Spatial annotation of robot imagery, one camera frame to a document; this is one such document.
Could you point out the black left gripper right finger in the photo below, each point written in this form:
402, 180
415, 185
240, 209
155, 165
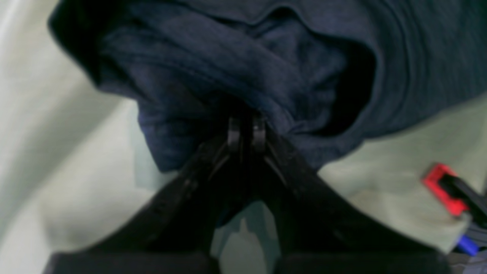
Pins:
309, 215

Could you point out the green table cloth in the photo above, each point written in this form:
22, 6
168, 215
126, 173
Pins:
74, 164

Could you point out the dark long-sleeve T-shirt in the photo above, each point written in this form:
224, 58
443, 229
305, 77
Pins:
326, 74

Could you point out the blue clamp handle top middle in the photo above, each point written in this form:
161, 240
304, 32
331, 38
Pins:
466, 246

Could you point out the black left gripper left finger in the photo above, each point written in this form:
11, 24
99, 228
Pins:
182, 216

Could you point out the orange black clamp top middle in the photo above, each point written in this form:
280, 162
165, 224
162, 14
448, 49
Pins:
455, 194

